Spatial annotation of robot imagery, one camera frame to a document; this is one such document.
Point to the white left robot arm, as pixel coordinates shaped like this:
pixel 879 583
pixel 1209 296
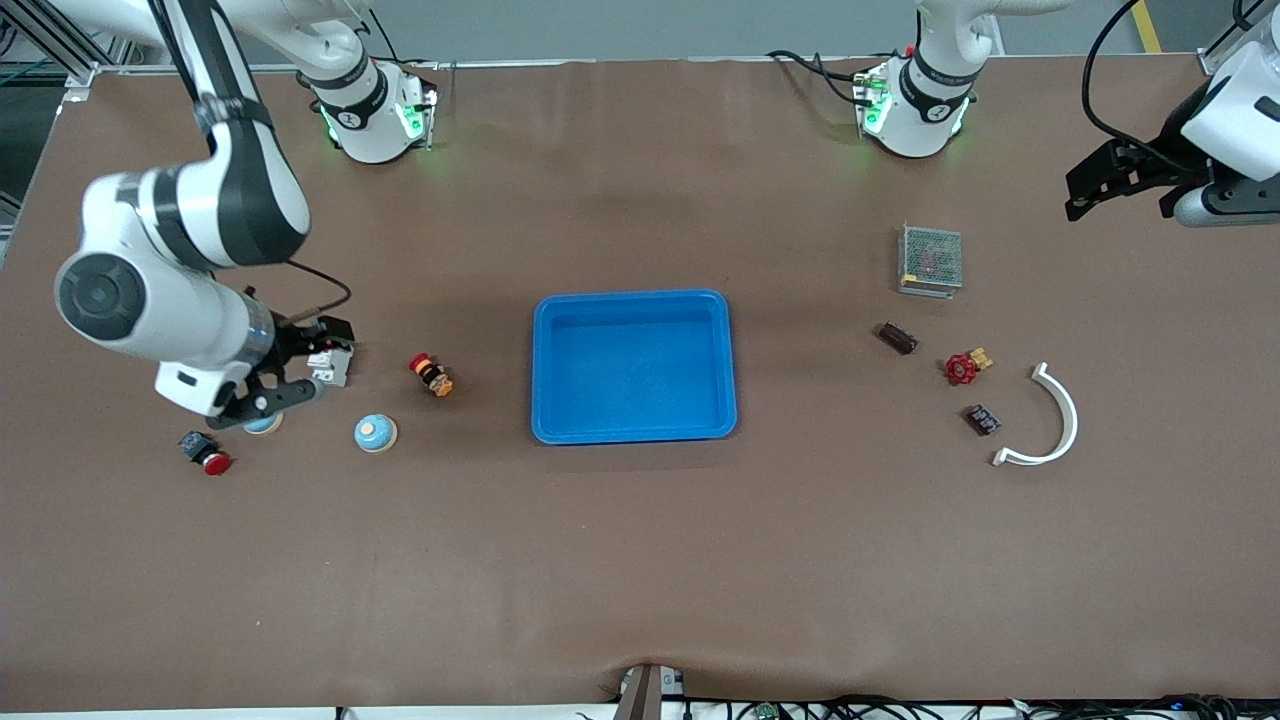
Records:
pixel 930 90

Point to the white curved plastic piece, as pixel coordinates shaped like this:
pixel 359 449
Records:
pixel 1072 415

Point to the aluminium frame post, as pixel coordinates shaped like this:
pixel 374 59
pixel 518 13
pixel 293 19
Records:
pixel 30 40
pixel 1209 58

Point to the white red circuit breaker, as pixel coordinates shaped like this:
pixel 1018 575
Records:
pixel 338 372

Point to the brown table mat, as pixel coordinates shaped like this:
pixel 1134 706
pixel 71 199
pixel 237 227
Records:
pixel 300 560

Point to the blue plastic tray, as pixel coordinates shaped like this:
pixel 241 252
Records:
pixel 650 370

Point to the dark brown capacitor block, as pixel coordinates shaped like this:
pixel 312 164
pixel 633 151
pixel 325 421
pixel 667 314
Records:
pixel 898 338

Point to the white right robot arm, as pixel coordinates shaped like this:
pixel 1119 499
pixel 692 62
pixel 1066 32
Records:
pixel 150 300

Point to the orange red emergency stop button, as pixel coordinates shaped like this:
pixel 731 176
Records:
pixel 432 376

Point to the light blue service bell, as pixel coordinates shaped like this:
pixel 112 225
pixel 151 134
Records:
pixel 375 433
pixel 262 428

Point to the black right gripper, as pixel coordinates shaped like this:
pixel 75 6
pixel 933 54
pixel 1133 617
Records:
pixel 296 344

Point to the metal mesh power supply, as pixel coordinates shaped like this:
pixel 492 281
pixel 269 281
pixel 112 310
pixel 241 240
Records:
pixel 930 258

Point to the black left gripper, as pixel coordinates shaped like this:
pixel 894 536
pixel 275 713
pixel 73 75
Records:
pixel 1166 157

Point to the black capacitor with light marks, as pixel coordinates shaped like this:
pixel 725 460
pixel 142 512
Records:
pixel 982 420

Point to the red mushroom push button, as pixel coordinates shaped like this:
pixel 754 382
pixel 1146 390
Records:
pixel 205 452

